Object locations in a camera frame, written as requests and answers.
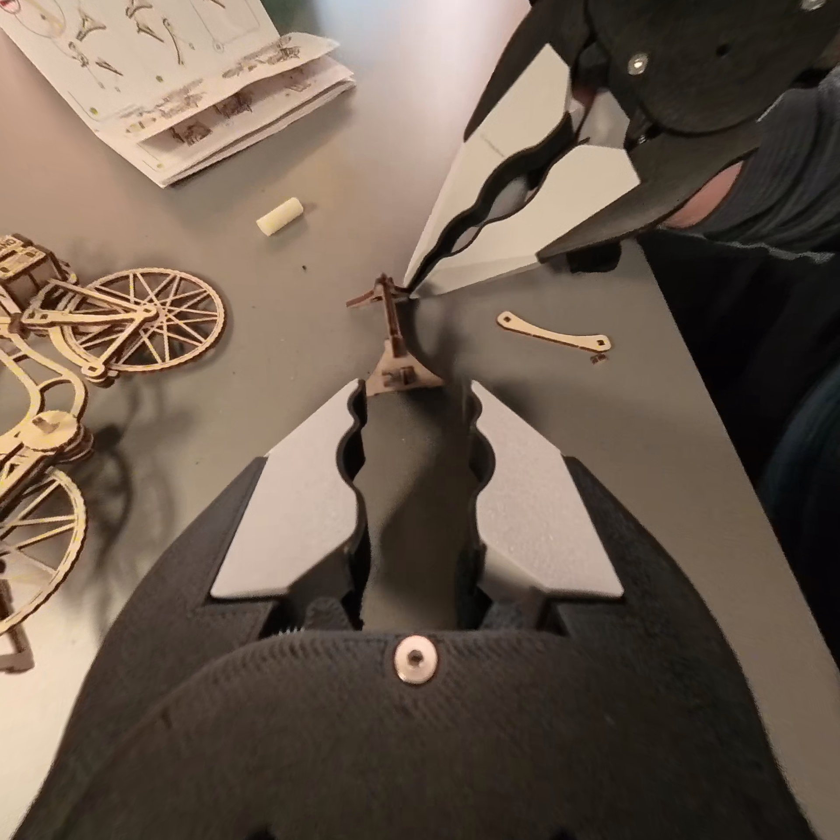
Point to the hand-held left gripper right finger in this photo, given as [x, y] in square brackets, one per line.
[544, 525]

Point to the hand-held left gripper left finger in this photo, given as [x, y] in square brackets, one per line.
[289, 525]

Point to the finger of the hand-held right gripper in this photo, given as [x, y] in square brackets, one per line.
[577, 197]
[505, 118]

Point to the wooden model stand assembly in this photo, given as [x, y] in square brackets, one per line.
[392, 328]

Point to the wooden bicycle model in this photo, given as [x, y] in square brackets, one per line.
[149, 313]

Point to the curved wooden strip part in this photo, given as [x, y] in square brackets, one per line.
[551, 333]

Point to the person's dark trousers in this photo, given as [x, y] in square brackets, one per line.
[722, 315]

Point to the pale wax cylinder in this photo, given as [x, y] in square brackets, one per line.
[279, 216]

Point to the person's torso in knit sweater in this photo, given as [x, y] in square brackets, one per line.
[810, 499]

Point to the paper instruction booklet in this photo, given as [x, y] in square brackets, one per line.
[197, 79]

